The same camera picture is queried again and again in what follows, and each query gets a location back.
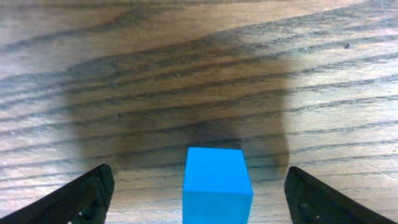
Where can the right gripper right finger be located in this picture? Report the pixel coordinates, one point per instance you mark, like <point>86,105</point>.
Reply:
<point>317,202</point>

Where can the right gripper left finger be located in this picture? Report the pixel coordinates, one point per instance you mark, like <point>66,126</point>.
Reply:
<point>71,202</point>

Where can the blue cube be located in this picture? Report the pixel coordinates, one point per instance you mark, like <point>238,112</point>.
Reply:
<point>217,183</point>

